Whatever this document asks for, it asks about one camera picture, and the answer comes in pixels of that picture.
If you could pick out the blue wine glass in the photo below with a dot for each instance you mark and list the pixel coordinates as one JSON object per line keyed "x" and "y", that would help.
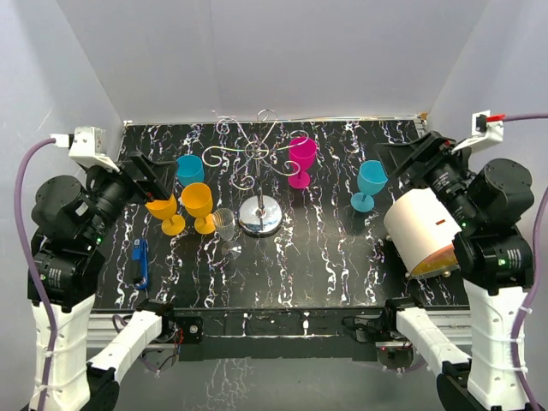
{"x": 371, "y": 180}
{"x": 190, "y": 170}

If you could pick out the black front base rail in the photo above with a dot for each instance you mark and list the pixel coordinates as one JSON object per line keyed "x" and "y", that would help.
{"x": 359, "y": 334}

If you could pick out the orange wine glass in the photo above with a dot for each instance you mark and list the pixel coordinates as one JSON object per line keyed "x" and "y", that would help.
{"x": 166, "y": 211}
{"x": 197, "y": 200}

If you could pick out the blue carabiner clip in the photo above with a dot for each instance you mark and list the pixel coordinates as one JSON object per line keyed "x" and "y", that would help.
{"x": 140, "y": 261}

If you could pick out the orange wine glass left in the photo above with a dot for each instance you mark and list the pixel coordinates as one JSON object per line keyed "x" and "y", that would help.
{"x": 166, "y": 211}

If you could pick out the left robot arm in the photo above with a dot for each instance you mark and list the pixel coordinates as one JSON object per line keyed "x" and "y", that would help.
{"x": 73, "y": 219}

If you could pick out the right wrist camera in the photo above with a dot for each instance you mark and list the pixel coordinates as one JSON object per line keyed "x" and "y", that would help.
{"x": 486, "y": 131}

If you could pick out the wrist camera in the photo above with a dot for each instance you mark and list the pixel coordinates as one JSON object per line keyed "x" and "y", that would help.
{"x": 86, "y": 146}
{"x": 486, "y": 131}

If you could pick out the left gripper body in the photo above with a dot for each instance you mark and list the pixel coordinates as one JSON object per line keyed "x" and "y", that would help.
{"x": 112, "y": 191}

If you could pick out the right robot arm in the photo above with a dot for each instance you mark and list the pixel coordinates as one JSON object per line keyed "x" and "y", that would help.
{"x": 498, "y": 270}

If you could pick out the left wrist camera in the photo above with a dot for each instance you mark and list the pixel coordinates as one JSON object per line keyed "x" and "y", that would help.
{"x": 86, "y": 146}

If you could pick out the magenta wine glass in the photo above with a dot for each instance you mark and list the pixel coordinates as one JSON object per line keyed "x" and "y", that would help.
{"x": 303, "y": 152}

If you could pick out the chrome wine glass rack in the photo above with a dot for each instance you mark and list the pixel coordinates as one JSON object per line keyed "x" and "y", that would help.
{"x": 259, "y": 215}

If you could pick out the orange wine glass right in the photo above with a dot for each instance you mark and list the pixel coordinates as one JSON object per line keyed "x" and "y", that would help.
{"x": 197, "y": 200}

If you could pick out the clear wine glass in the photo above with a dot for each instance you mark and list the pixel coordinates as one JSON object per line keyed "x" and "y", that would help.
{"x": 225, "y": 225}

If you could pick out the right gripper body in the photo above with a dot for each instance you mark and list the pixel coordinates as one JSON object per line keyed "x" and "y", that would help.
{"x": 447, "y": 179}

